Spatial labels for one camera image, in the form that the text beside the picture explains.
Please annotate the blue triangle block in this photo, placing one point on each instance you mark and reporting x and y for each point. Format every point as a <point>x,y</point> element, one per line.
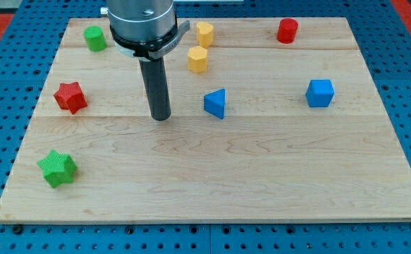
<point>215,103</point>

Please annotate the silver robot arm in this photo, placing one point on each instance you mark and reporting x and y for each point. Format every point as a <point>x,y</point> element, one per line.
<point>144,29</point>

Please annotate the blue cube block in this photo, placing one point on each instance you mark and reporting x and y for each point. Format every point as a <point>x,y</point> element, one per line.
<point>319,93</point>

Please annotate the wooden board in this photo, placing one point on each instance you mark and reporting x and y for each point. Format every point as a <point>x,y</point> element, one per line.
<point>272,159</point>

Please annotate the yellow hexagon block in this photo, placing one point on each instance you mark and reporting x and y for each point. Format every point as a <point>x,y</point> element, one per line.
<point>197,59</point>

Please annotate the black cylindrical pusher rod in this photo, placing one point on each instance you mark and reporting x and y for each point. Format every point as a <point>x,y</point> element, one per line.
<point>155,81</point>

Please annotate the yellow heart block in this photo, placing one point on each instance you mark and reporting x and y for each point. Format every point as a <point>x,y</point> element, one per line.
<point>205,34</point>

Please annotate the red cylinder block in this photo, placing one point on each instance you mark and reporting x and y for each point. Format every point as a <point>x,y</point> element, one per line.
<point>287,30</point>

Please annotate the red star block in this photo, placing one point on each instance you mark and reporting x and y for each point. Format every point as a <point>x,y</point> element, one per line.
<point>70,97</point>

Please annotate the green cylinder block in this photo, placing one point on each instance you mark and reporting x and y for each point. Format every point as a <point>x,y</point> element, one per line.
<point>95,39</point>

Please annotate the green star block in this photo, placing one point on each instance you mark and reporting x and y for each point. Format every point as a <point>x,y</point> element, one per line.
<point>57,168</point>

